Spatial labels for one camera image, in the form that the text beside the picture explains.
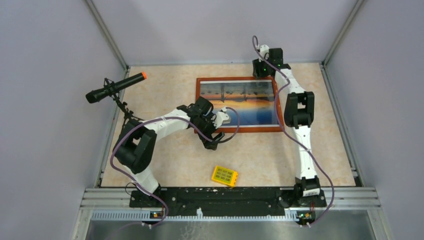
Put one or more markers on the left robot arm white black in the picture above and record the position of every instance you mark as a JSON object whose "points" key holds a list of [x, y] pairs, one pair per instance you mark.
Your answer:
{"points": [[136, 142]]}

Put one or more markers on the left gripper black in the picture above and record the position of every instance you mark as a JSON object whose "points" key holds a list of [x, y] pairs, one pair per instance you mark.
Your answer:
{"points": [[213, 145]]}

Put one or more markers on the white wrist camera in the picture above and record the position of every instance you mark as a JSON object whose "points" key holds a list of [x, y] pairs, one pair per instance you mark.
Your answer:
{"points": [[221, 117], [264, 52]]}

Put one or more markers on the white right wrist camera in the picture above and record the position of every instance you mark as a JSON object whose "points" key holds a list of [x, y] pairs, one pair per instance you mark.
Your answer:
{"points": [[264, 52]]}

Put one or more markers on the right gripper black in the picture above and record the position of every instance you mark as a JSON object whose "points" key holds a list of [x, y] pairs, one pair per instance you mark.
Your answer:
{"points": [[256, 67]]}

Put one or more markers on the sunset photo print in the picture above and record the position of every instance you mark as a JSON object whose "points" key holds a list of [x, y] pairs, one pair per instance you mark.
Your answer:
{"points": [[245, 102]]}

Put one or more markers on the black mini tripod stand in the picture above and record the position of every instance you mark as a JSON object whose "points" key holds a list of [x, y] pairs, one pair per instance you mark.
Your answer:
{"points": [[121, 102]]}

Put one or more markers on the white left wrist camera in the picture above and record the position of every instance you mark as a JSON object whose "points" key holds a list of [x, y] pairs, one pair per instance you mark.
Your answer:
{"points": [[221, 117]]}

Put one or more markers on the black microphone orange tip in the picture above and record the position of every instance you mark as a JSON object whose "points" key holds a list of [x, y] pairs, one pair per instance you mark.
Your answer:
{"points": [[97, 95]]}

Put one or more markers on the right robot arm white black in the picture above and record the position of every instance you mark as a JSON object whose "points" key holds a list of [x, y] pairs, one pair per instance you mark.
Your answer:
{"points": [[298, 114]]}

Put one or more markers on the white slotted cable duct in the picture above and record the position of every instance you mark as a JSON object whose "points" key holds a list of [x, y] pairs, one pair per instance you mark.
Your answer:
{"points": [[147, 216]]}

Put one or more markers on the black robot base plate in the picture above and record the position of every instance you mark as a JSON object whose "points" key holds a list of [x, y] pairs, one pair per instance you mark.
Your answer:
{"points": [[226, 201]]}

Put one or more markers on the aluminium rail frame front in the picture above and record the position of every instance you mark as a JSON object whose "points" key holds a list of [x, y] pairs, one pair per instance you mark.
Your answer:
{"points": [[352, 213]]}

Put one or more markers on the red wooden picture frame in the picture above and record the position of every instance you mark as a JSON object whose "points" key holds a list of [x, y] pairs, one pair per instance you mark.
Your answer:
{"points": [[280, 109]]}

